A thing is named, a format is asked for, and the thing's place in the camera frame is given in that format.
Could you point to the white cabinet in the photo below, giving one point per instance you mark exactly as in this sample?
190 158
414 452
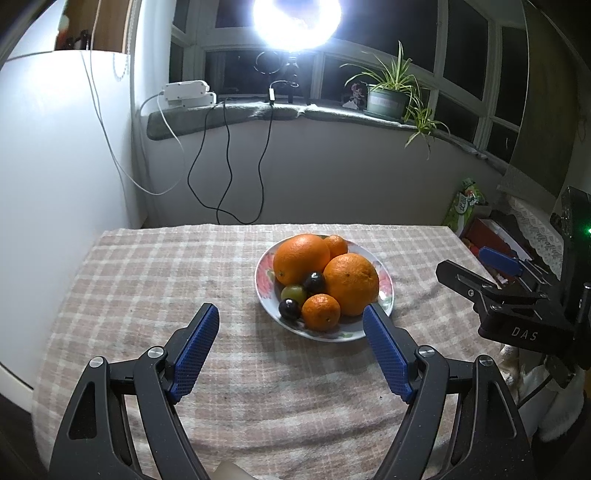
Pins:
60 184

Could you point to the white lace cloth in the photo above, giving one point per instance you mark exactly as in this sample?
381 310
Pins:
535 230

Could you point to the potted spider plant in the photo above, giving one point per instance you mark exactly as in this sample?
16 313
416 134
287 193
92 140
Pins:
388 101

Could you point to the wooden shelf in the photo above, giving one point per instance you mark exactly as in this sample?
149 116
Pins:
111 27

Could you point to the white charger block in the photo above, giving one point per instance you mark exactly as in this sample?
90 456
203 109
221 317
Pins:
203 99

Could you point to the black tripod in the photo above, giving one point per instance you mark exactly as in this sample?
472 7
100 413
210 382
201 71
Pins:
292 78

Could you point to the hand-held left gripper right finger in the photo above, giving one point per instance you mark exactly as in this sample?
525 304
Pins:
385 355

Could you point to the olive curtain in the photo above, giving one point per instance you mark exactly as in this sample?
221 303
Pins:
554 92

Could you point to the red cardboard box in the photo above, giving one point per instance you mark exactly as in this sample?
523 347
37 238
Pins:
480 230

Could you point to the white power strip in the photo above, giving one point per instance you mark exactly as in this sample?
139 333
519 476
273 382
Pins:
184 90

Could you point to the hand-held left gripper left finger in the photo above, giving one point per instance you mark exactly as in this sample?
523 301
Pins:
194 355

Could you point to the plaid beige tablecloth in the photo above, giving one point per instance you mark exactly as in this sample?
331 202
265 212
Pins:
184 277

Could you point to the green grape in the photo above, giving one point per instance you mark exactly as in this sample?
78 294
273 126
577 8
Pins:
293 292

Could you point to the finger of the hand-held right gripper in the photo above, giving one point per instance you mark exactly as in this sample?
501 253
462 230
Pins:
498 259
461 279

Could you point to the floral white plate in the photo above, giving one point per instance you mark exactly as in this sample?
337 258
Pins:
267 281

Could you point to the green snack bag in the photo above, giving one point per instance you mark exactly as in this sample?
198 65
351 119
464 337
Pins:
464 207

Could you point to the small tangerine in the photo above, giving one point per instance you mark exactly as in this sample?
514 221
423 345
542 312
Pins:
337 245
321 311

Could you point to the person's right forearm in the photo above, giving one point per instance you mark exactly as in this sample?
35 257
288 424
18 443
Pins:
563 415

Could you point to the large orange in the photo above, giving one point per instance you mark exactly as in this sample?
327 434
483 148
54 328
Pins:
351 284
300 258

